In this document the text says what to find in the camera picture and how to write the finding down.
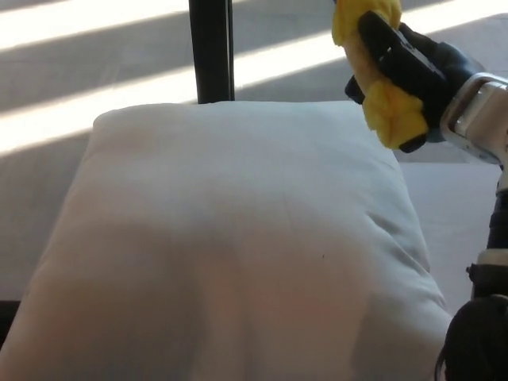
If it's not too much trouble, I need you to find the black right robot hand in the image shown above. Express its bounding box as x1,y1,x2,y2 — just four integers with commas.
344,10,483,155

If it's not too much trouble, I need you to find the yellow cloth wrap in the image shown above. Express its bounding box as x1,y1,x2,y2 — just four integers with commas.
330,0,430,152

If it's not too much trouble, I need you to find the white pillow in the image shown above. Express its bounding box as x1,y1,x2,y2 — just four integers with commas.
0,98,456,381

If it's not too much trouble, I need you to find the black upright pole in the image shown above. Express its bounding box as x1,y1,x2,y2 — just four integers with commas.
187,0,236,106

